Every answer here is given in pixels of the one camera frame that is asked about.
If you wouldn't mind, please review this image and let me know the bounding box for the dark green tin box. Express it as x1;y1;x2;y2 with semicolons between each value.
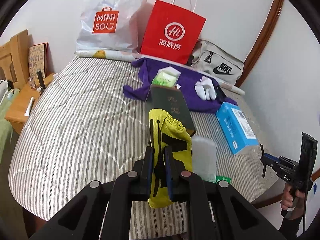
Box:
145;85;196;137

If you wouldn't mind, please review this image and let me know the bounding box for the yellow black sock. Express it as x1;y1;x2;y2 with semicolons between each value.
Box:
148;108;193;209

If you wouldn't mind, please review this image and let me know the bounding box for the wooden nightstand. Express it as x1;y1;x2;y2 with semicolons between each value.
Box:
4;73;57;134

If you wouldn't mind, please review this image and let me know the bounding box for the person's right hand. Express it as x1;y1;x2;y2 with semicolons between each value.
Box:
280;183;305;220

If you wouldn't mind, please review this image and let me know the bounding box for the green snack packet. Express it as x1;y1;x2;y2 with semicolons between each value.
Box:
215;176;231;184

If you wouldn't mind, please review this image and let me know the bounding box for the beige Nike bag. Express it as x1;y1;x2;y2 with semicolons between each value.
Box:
190;39;244;85

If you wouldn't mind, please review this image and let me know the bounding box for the striped quilted mattress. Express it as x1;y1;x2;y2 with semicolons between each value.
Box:
9;57;278;239

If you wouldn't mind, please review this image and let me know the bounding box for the purple towel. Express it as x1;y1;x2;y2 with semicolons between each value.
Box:
123;57;237;114

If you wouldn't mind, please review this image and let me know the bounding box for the blue tissue pack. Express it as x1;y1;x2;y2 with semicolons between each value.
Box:
215;102;259;155

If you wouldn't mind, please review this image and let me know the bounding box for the white Miniso plastic bag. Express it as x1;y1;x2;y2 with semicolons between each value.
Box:
76;0;147;53

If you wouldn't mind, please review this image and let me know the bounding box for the light green tissue packet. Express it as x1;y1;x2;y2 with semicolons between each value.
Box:
151;72;177;87

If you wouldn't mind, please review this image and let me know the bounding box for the white glove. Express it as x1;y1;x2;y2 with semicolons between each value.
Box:
194;76;216;101

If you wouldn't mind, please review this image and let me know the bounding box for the brown patterned book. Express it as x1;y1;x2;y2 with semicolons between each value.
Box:
28;42;49;79

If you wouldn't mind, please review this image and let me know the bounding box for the red Haidilao paper bag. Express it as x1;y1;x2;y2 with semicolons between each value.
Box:
140;0;206;64

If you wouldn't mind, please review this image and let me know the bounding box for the rolled patterned paper tube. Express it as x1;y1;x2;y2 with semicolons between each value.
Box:
75;50;245;95

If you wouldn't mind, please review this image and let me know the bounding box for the wooden bed headboard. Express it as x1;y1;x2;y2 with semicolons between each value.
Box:
0;29;29;89

